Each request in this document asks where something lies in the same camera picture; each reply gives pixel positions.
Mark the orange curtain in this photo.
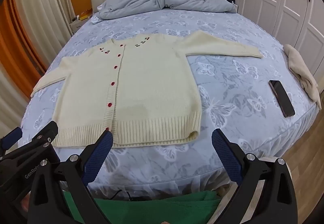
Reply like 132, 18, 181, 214
0, 0, 47, 103

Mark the black cable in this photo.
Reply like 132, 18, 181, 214
108, 189, 143, 201

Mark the beige towel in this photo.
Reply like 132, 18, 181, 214
283, 44, 322, 109

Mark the white nightstand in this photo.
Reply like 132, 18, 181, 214
69, 15, 89, 34

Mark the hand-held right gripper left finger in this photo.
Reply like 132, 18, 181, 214
27, 130, 113, 224

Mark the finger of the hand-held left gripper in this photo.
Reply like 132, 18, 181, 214
14, 121, 59, 155
0, 126, 23, 156

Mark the cream knit cardigan sweater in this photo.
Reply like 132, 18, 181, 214
31, 30, 264, 149

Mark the green garment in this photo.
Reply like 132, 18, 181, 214
62, 190, 222, 224

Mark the bed with butterfly bedsheet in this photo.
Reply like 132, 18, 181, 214
19, 9, 320, 200

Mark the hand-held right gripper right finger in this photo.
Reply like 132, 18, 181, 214
212, 128, 298, 224

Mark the black smartphone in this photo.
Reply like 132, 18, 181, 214
269, 80, 296, 118

